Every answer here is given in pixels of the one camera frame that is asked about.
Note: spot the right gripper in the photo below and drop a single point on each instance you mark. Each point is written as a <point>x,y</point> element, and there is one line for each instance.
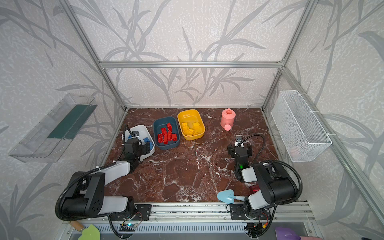
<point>238,149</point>

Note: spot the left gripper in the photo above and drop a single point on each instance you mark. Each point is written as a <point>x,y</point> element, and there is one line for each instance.
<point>139,142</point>

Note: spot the red lego brick top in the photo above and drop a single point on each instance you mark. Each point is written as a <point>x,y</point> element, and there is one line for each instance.
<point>164,132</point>

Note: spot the small red lego brick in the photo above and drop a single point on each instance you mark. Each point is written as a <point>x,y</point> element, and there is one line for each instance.
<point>174,137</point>

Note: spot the yellow lego square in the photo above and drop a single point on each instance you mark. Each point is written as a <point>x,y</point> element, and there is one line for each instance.
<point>196,125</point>

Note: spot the yellow curved lego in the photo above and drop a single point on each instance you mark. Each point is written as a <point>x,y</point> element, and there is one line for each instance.
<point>185,127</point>

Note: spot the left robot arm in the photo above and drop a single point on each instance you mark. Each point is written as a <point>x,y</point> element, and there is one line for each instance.
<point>84,197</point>

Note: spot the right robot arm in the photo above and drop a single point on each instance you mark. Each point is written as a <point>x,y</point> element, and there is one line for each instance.
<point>277,183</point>

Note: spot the white plastic bin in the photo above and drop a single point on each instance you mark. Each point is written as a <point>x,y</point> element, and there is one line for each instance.
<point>144,133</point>

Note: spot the teal plastic bin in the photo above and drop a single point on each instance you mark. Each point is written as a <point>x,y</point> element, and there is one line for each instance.
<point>162,123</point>

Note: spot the pink toy watering can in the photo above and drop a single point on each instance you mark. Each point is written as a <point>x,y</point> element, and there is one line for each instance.
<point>228,118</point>

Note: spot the light blue toy shovel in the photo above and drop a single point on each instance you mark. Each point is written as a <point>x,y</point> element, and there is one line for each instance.
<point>229,197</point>

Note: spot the yellow plastic bin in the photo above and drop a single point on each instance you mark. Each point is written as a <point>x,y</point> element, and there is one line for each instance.
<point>191,116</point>

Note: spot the purple toy object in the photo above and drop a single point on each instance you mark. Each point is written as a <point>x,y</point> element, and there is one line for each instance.
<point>286,234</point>

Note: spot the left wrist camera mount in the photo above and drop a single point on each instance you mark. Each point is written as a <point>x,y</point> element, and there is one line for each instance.
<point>134,134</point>

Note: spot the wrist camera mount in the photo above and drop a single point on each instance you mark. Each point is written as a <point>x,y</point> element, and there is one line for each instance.
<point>239,141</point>
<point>134,134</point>

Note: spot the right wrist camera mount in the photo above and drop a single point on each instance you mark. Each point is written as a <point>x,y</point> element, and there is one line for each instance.
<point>239,141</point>

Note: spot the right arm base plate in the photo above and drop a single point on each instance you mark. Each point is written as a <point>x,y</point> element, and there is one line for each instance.
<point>238,212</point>

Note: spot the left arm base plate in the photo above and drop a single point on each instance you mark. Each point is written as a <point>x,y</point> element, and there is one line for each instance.
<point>141,212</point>

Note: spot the white wire basket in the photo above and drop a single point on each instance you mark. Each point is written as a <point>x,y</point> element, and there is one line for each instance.
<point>301,132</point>

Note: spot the aluminium front rail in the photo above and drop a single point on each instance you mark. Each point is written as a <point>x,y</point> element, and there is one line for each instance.
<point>217,212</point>

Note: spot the clear acrylic wall shelf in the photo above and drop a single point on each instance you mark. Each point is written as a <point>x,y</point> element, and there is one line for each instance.
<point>49,139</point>

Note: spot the green toy spatula wooden handle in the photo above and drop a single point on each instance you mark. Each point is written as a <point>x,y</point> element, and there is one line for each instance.
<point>90,233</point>

